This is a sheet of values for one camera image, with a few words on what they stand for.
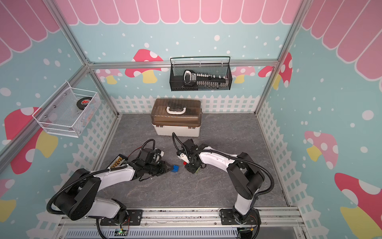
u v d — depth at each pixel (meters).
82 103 0.78
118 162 0.92
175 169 0.88
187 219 0.76
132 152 0.98
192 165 0.76
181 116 0.90
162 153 0.86
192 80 0.87
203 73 0.92
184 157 0.81
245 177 0.46
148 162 0.73
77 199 0.43
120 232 0.72
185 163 0.80
